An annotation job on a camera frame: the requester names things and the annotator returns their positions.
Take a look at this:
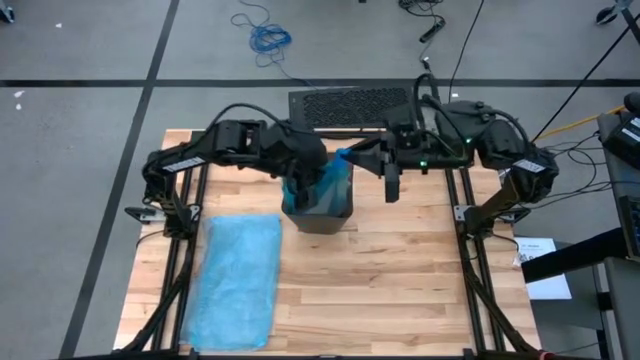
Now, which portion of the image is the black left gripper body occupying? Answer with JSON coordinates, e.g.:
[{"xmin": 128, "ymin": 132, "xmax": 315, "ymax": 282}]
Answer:
[{"xmin": 264, "ymin": 122, "xmax": 330, "ymax": 184}]

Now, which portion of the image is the black hanging cable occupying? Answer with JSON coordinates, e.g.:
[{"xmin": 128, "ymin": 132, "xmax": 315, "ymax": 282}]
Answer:
[
  {"xmin": 532, "ymin": 19, "xmax": 640, "ymax": 144},
  {"xmin": 448, "ymin": 0, "xmax": 485, "ymax": 91}
]

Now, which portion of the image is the black floor cable bundle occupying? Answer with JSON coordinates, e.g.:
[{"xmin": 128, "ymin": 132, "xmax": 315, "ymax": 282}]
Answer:
[{"xmin": 397, "ymin": 0, "xmax": 446, "ymax": 17}]

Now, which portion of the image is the white paper sheet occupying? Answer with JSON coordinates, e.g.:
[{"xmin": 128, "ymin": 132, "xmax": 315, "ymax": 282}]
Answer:
[{"xmin": 512, "ymin": 237, "xmax": 573, "ymax": 301}]

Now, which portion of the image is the black chair base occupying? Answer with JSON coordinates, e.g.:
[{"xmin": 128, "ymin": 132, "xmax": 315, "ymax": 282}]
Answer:
[{"xmin": 593, "ymin": 0, "xmax": 640, "ymax": 26}]

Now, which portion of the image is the blue cable coil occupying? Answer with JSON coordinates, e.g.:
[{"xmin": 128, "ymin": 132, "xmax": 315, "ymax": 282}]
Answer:
[{"xmin": 229, "ymin": 0, "xmax": 314, "ymax": 87}]

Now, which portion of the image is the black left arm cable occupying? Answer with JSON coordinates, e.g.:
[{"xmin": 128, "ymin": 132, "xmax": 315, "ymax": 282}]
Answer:
[{"xmin": 212, "ymin": 102, "xmax": 291, "ymax": 134}]

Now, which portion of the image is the black floor power strip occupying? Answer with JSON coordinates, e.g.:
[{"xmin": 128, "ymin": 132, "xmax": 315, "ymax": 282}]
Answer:
[{"xmin": 418, "ymin": 18, "xmax": 447, "ymax": 44}]

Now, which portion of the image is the dark plastic trash bin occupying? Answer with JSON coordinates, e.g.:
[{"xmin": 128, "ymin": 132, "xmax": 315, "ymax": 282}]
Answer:
[{"xmin": 280, "ymin": 149, "xmax": 355, "ymax": 235}]

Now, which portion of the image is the light blue flat trash bag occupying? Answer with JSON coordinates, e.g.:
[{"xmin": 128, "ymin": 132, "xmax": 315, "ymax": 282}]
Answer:
[{"xmin": 179, "ymin": 213, "xmax": 284, "ymax": 353}]

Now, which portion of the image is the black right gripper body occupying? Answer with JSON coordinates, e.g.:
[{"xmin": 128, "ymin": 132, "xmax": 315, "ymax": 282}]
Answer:
[{"xmin": 382, "ymin": 103, "xmax": 437, "ymax": 204}]

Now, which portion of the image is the black aluminium table frame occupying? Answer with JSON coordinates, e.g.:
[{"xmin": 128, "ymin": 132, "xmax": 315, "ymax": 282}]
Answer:
[{"xmin": 119, "ymin": 128, "xmax": 542, "ymax": 360}]

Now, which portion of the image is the dark desk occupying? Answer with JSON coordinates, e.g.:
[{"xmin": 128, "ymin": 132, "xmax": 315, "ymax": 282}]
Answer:
[{"xmin": 520, "ymin": 227, "xmax": 640, "ymax": 360}]

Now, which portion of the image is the grey side table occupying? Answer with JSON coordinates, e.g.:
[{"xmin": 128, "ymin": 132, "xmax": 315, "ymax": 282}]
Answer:
[{"xmin": 597, "ymin": 112, "xmax": 640, "ymax": 261}]

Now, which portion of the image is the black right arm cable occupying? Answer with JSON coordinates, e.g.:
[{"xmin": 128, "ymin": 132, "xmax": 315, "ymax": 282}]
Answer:
[{"xmin": 413, "ymin": 72, "xmax": 531, "ymax": 146}]

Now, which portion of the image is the black keyboard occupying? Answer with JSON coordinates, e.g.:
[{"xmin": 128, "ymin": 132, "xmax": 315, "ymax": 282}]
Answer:
[{"xmin": 618, "ymin": 194, "xmax": 640, "ymax": 259}]

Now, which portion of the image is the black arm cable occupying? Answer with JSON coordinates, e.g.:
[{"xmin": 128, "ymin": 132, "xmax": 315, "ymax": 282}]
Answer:
[
  {"xmin": 212, "ymin": 102, "xmax": 291, "ymax": 134},
  {"xmin": 413, "ymin": 72, "xmax": 531, "ymax": 146}
]

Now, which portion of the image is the yellow floor cable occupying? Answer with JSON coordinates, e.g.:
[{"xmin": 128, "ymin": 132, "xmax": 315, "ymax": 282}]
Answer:
[{"xmin": 537, "ymin": 104, "xmax": 626, "ymax": 142}]

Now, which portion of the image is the black perforated computer case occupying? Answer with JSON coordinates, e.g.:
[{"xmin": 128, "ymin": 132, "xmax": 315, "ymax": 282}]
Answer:
[{"xmin": 288, "ymin": 85, "xmax": 416, "ymax": 130}]

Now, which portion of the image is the black box device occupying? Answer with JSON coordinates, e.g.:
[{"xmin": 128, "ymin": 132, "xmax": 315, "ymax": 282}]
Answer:
[{"xmin": 601, "ymin": 112, "xmax": 640, "ymax": 170}]

